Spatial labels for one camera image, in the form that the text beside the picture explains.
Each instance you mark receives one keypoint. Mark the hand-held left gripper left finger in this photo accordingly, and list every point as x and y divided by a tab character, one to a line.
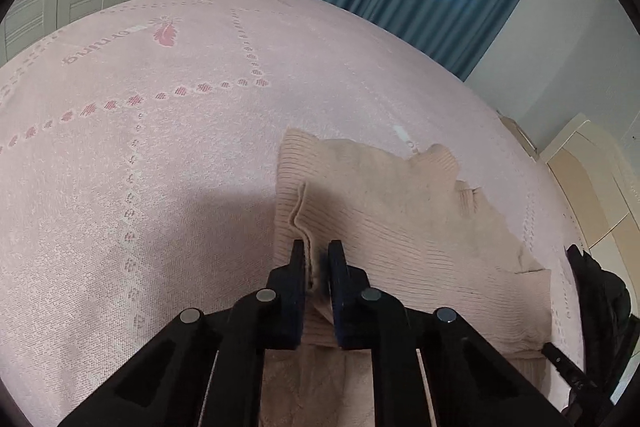
299	287

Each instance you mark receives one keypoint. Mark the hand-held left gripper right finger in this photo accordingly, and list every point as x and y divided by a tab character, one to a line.
334	292

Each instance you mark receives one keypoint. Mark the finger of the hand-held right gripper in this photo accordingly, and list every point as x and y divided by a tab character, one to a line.
565	364

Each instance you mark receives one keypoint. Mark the beige knit sweater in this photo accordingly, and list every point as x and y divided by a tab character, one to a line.
390	227

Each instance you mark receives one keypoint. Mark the black cloth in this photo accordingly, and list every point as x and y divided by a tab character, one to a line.
600	292

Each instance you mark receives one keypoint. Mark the pink patterned bed cover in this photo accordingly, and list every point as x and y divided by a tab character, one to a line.
150	207

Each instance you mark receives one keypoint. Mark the cream headboard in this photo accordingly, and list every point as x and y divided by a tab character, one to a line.
590	187

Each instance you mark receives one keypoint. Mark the brown flat box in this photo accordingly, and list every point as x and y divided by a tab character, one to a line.
517	132

